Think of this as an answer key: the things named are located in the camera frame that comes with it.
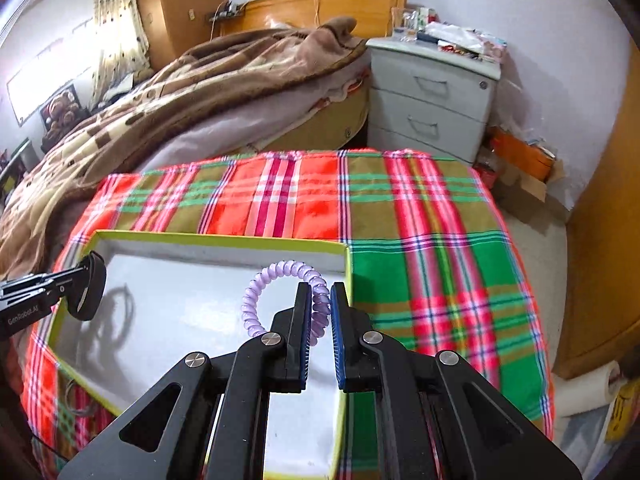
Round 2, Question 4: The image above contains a purple spiral hair tie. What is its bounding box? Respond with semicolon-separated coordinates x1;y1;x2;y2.
240;259;332;347

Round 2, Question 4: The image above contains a brown patterned blanket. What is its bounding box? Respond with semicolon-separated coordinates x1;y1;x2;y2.
1;16;366;280

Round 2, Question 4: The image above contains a yellow-green shallow cardboard box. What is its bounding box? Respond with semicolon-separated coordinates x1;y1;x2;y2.
48;231;352;479

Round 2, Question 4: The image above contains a red green plaid cloth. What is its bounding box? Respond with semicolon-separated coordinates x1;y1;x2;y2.
19;148;557;480

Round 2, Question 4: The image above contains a white paper towel roll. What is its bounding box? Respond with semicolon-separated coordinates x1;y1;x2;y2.
552;361;624;417

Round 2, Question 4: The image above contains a wooden door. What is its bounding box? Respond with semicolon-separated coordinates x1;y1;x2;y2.
553;46;639;379

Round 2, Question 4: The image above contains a dotted window curtain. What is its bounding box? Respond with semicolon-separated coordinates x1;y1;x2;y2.
90;0;151;108

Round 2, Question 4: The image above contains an orange storage box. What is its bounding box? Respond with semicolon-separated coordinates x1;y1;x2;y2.
487;127;554;182

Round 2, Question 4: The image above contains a floral white bed sheet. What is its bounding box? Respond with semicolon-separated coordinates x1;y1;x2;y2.
134;56;370;171

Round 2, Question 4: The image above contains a white bedside nightstand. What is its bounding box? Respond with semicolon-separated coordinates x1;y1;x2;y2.
367;38;501;165

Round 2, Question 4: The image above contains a wooden wardrobe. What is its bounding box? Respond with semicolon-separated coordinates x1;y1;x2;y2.
137;0;227;70

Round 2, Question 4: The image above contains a clear glass cup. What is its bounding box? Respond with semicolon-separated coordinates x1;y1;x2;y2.
390;8;419;42

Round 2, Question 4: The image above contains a wooden bed headboard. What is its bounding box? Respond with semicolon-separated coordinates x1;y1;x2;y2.
215;0;407;39

